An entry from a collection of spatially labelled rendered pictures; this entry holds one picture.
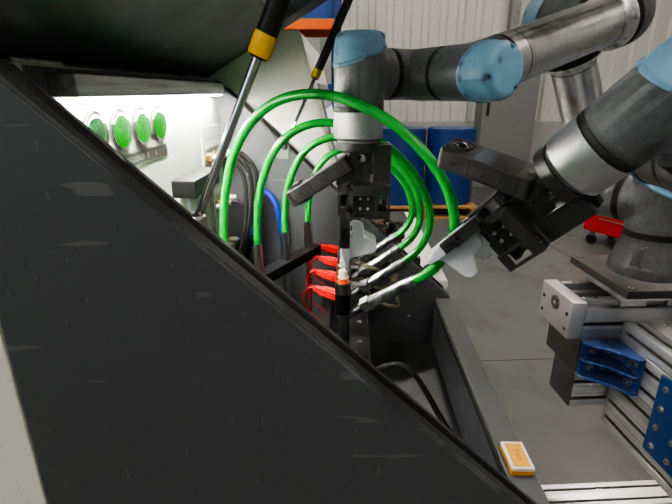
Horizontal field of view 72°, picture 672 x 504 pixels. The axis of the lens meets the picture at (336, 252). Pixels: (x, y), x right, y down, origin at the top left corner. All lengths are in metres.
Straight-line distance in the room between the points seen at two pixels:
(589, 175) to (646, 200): 0.69
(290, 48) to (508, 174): 0.67
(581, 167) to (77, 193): 0.45
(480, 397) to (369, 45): 0.57
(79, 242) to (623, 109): 0.48
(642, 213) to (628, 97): 0.72
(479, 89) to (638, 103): 0.23
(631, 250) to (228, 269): 0.96
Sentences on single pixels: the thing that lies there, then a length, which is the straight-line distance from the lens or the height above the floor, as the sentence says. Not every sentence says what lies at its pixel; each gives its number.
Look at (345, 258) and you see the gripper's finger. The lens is 0.75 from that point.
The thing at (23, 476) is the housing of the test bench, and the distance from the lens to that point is 0.64.
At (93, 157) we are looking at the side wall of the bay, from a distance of 0.44.
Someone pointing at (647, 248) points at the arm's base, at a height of 1.11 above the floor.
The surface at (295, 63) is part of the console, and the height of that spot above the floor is 1.48.
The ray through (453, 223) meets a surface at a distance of 0.62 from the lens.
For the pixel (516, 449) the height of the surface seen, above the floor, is 0.96.
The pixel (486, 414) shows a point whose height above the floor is 0.95.
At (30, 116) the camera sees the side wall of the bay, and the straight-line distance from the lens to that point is 0.46.
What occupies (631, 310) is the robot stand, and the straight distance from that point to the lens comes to 1.21.
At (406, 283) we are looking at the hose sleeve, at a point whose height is 1.17.
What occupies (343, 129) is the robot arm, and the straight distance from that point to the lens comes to 0.70.
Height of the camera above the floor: 1.43
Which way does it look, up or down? 19 degrees down
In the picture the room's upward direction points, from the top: straight up
